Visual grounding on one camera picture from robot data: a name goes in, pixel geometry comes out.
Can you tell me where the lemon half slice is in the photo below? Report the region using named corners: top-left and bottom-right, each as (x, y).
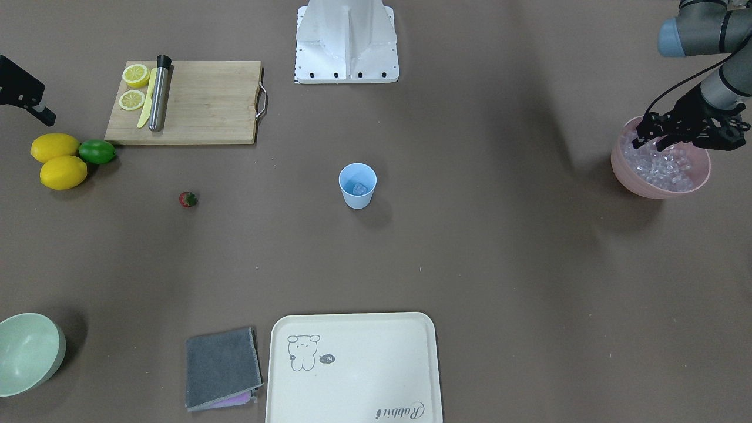
top-left (118, 89), bottom-right (146, 112)
top-left (122, 63), bottom-right (151, 89)

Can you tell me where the black camera cable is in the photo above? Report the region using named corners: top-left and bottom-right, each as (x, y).
top-left (644, 36), bottom-right (752, 118)

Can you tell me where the light blue cup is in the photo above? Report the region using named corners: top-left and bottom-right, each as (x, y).
top-left (338, 163), bottom-right (378, 210)

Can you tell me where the yellow lemon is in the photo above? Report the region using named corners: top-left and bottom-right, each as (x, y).
top-left (30, 132), bottom-right (80, 164)
top-left (39, 155), bottom-right (88, 190)

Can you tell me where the clear ice cube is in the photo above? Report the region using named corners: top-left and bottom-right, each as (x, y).
top-left (352, 182), bottom-right (369, 196)

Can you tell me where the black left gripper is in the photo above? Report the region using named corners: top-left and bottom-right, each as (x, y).
top-left (632, 84), bottom-right (750, 152)

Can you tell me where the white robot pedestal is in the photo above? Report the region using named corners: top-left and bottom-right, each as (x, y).
top-left (294, 1), bottom-right (400, 84)

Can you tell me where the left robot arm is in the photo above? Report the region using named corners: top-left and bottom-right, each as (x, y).
top-left (632, 1), bottom-right (751, 152)

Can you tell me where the yellow plastic knife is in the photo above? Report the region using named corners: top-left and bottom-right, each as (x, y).
top-left (137, 68), bottom-right (157, 129)

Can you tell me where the pink bowl of ice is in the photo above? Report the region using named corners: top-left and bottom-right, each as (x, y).
top-left (610, 117), bottom-right (711, 200)

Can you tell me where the grey folded cloth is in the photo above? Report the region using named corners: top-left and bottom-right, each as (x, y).
top-left (185, 327), bottom-right (263, 412)

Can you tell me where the bamboo cutting board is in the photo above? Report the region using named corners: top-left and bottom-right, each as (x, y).
top-left (104, 60), bottom-right (268, 146)

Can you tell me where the green lime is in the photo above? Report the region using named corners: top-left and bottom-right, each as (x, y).
top-left (78, 139), bottom-right (116, 165)

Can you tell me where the steel muddler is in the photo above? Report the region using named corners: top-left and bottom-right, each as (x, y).
top-left (148, 55), bottom-right (172, 132)

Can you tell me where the mint green bowl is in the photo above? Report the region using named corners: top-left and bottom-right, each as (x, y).
top-left (1, 313), bottom-right (66, 397)

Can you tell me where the cream serving tray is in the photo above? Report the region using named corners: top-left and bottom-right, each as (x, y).
top-left (266, 311), bottom-right (444, 422)

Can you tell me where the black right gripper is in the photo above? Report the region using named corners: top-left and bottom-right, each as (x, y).
top-left (1, 55), bottom-right (56, 127)

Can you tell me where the red strawberry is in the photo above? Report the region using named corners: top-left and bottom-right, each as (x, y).
top-left (178, 191), bottom-right (198, 208)

